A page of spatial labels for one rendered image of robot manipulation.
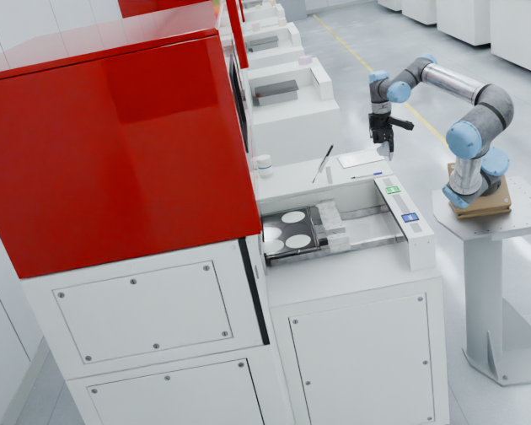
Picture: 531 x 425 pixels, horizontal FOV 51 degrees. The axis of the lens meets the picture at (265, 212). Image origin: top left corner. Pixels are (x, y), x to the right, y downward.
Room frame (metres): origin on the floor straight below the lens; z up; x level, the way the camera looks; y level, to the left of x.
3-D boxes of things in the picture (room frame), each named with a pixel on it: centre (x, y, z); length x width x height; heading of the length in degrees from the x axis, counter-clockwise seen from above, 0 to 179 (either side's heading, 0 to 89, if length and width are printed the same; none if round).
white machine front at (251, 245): (1.83, 0.06, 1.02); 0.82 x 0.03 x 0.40; 177
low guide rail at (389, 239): (1.89, -0.23, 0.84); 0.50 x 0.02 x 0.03; 87
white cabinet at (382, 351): (2.09, -0.28, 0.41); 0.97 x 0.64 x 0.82; 177
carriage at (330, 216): (2.03, -0.27, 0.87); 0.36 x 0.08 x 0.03; 177
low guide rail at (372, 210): (2.16, -0.24, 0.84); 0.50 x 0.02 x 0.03; 87
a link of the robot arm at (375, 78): (2.05, -0.53, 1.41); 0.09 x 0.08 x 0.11; 16
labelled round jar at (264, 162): (2.49, -0.04, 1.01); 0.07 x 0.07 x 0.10
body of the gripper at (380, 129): (2.06, -0.52, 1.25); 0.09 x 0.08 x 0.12; 87
